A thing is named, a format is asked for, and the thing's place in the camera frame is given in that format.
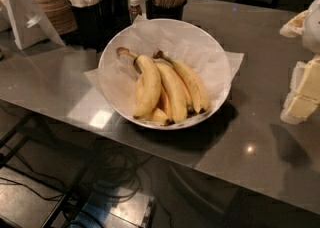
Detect white bowl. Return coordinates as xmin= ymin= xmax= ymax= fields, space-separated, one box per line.
xmin=97 ymin=18 xmax=232 ymax=131

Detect white paper bag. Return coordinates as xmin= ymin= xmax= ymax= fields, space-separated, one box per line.
xmin=0 ymin=0 xmax=64 ymax=50

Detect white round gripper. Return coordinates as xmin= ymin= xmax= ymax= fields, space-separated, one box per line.
xmin=279 ymin=0 xmax=320 ymax=124

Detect black cup with utensils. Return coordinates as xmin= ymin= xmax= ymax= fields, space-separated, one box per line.
xmin=102 ymin=0 xmax=130 ymax=32

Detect small brown glass bottle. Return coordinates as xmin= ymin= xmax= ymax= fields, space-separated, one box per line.
xmin=129 ymin=0 xmax=142 ymax=22

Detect yellow banana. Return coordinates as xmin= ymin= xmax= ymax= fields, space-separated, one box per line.
xmin=153 ymin=50 xmax=211 ymax=114
xmin=156 ymin=62 xmax=187 ymax=123
xmin=116 ymin=47 xmax=162 ymax=119
xmin=145 ymin=108 xmax=171 ymax=126

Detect white paper liner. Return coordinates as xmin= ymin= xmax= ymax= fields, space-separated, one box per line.
xmin=84 ymin=15 xmax=245 ymax=130

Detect blue grey box on floor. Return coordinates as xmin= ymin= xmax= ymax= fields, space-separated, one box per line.
xmin=70 ymin=181 xmax=154 ymax=228

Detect black cables under table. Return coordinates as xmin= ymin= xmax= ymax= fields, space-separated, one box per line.
xmin=0 ymin=138 xmax=154 ymax=213

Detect small orange banana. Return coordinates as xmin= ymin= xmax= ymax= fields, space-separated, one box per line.
xmin=160 ymin=88 xmax=172 ymax=119

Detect black cup with wrapped straws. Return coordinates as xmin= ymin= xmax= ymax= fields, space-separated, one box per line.
xmin=69 ymin=0 xmax=103 ymax=50

